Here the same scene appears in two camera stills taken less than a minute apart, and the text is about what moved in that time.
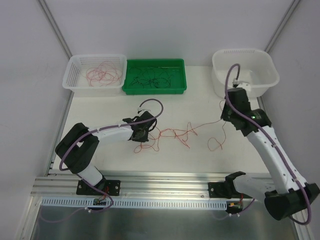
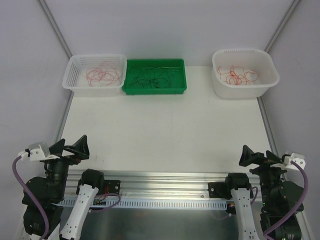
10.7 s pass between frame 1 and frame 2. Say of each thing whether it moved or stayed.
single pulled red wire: stayed
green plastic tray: stayed
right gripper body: moved
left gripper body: moved
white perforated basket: stayed
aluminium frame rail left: stayed
